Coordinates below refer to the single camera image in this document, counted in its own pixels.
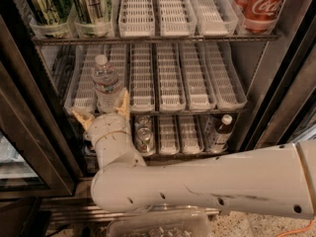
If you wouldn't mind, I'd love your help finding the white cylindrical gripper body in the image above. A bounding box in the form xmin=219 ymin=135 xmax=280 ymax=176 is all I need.
xmin=87 ymin=113 xmax=132 ymax=148

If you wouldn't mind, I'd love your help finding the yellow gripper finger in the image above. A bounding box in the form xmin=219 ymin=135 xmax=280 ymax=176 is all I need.
xmin=116 ymin=88 xmax=130 ymax=119
xmin=72 ymin=109 xmax=95 ymax=130

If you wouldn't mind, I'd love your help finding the clear plastic water bottle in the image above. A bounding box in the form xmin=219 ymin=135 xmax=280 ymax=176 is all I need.
xmin=92 ymin=54 xmax=123 ymax=113

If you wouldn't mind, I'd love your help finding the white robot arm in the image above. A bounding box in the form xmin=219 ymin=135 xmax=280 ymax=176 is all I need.
xmin=72 ymin=92 xmax=316 ymax=219

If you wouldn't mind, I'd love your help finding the white tray shelf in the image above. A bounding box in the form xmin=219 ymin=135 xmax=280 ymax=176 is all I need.
xmin=191 ymin=0 xmax=238 ymax=37
xmin=156 ymin=43 xmax=186 ymax=112
xmin=107 ymin=47 xmax=126 ymax=88
xmin=129 ymin=43 xmax=155 ymax=112
xmin=179 ymin=43 xmax=216 ymax=111
xmin=157 ymin=0 xmax=197 ymax=37
xmin=204 ymin=42 xmax=247 ymax=111
xmin=64 ymin=45 xmax=100 ymax=115
xmin=118 ymin=0 xmax=155 ymax=38

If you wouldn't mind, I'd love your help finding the glass fridge door left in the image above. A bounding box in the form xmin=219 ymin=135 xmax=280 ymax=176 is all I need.
xmin=0 ymin=17 xmax=75 ymax=199

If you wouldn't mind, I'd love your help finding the stainless steel fridge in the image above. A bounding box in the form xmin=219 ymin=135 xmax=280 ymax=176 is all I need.
xmin=0 ymin=0 xmax=316 ymax=229

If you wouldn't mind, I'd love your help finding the brown juice bottle white cap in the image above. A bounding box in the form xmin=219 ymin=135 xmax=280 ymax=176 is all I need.
xmin=207 ymin=115 xmax=233 ymax=153

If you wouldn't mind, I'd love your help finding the fridge door right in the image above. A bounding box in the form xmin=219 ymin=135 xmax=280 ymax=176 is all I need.
xmin=239 ymin=3 xmax=316 ymax=150

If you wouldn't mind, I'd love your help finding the silver soda can behind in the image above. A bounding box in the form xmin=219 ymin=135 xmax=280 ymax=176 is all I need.
xmin=135 ymin=115 xmax=151 ymax=128

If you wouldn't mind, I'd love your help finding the silver soda can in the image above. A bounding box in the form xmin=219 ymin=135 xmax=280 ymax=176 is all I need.
xmin=135 ymin=127 xmax=155 ymax=155
xmin=135 ymin=115 xmax=151 ymax=128

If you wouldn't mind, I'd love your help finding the silver soda can front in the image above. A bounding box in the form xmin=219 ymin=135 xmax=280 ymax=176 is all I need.
xmin=135 ymin=127 xmax=155 ymax=155

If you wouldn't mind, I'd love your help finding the green striped can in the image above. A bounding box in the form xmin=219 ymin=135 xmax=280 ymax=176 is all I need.
xmin=73 ymin=0 xmax=111 ymax=25

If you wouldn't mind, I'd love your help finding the clear plastic bin on floor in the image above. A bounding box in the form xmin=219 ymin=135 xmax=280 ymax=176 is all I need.
xmin=106 ymin=210 xmax=212 ymax=237

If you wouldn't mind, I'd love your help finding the green can top left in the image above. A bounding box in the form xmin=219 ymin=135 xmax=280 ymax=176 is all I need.
xmin=27 ymin=0 xmax=72 ymax=26

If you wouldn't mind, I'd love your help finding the red Coca-Cola can front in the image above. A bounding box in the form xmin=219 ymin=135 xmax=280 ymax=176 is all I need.
xmin=244 ymin=0 xmax=282 ymax=33

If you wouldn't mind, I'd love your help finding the middle wire shelf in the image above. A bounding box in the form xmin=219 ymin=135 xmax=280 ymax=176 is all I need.
xmin=65 ymin=108 xmax=248 ymax=119

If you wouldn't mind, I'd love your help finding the wire shelf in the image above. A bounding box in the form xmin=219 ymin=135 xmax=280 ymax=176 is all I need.
xmin=32 ymin=35 xmax=280 ymax=46
xmin=65 ymin=108 xmax=248 ymax=119

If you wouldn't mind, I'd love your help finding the top wire shelf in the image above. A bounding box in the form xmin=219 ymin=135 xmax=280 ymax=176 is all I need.
xmin=32 ymin=35 xmax=280 ymax=46

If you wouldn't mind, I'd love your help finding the orange power cable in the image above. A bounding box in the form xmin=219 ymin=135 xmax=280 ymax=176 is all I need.
xmin=276 ymin=219 xmax=316 ymax=237

